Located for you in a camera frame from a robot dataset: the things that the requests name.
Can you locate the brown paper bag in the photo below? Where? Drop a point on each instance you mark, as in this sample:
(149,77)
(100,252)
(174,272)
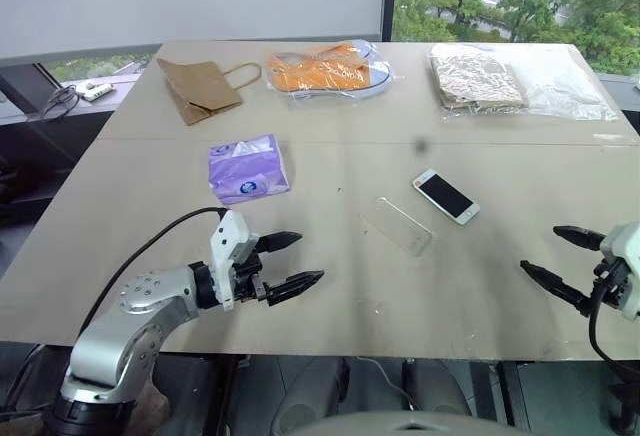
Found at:
(200,88)

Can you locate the clear phone case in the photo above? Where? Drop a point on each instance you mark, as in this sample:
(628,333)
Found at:
(400,228)

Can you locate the black table leg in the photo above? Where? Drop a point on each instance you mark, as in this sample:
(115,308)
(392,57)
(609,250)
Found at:
(497,391)

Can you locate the purple tissue pack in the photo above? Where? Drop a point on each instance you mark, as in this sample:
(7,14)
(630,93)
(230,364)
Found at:
(247,168)

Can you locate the white smartphone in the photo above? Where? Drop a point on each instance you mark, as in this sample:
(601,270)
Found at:
(446,197)

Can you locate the beige patterned cloth in bag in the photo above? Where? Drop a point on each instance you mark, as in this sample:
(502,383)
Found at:
(477,83)

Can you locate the white power strip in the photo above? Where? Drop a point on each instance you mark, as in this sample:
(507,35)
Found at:
(95,91)

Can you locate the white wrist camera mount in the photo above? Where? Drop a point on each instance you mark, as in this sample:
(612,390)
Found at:
(231,236)
(622,248)

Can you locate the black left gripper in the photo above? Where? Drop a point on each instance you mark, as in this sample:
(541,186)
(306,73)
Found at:
(248,276)

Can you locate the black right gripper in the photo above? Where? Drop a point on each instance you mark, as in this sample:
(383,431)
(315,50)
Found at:
(616,286)

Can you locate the white item in plastic bag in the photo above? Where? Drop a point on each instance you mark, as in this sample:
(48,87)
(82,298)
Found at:
(565,91)

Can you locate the orange item in plastic bag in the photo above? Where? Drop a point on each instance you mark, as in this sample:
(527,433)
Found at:
(320,71)

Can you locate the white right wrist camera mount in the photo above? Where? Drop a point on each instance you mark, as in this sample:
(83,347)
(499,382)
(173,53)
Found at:
(622,248)

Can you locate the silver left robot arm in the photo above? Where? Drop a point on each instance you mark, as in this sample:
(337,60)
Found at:
(145,301)

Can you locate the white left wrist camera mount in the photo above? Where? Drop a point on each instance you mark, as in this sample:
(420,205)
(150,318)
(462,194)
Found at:
(231,236)

